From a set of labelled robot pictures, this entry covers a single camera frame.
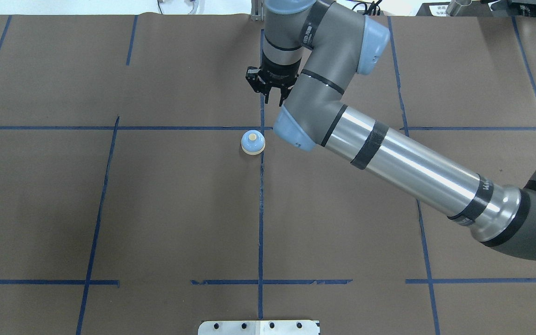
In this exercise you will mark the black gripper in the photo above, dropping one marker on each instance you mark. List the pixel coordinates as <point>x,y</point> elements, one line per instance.
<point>279,74</point>

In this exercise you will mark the blue service bell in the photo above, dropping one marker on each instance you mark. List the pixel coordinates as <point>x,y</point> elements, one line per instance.
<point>253,142</point>

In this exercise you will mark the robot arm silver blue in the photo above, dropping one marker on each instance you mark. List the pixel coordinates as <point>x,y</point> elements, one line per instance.
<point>312,50</point>

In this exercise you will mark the metal cup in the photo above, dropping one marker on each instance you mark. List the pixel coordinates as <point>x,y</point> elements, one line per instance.
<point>458,7</point>

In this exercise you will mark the aluminium frame post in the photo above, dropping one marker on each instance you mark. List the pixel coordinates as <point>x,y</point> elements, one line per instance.
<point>257,10</point>

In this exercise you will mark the white camera pole with base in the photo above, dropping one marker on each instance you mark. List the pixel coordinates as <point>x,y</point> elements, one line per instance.
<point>260,327</point>

